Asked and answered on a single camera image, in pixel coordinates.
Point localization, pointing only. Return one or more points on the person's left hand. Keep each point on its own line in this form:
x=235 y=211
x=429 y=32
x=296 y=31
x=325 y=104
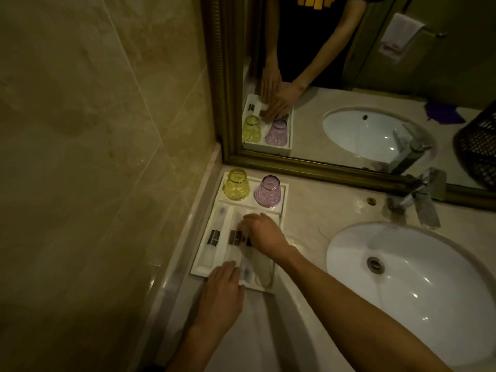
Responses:
x=219 y=302

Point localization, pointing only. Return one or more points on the person's right hand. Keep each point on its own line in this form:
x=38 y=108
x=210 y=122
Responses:
x=269 y=238

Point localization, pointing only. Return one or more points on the person's left fingers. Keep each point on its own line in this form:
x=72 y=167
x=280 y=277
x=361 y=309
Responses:
x=226 y=275

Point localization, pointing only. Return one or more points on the person's right fingers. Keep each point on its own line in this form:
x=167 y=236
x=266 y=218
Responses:
x=252 y=226

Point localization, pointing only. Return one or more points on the white black-label toiletry packet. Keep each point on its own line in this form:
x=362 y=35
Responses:
x=213 y=244
x=235 y=247
x=246 y=273

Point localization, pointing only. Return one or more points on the person's right forearm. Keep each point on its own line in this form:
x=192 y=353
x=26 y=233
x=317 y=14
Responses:
x=348 y=309

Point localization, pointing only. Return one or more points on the person's left forearm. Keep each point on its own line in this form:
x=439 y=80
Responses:
x=197 y=350

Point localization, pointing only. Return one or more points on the purple glass cup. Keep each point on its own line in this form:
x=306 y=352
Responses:
x=267 y=191

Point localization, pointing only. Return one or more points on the white rectangular amenity tray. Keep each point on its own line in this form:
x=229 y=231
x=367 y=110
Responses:
x=221 y=201

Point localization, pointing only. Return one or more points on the yellow glass cup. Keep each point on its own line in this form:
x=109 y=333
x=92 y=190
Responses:
x=236 y=185

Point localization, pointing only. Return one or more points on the metal sink drain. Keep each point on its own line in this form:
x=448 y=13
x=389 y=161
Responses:
x=376 y=265

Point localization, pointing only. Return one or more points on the chrome sink faucet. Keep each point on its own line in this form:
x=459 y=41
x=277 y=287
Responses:
x=424 y=205

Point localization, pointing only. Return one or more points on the white oval sink basin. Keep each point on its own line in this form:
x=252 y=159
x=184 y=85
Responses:
x=426 y=290

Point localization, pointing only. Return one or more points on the gold framed wall mirror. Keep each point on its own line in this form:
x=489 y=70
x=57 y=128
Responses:
x=348 y=73

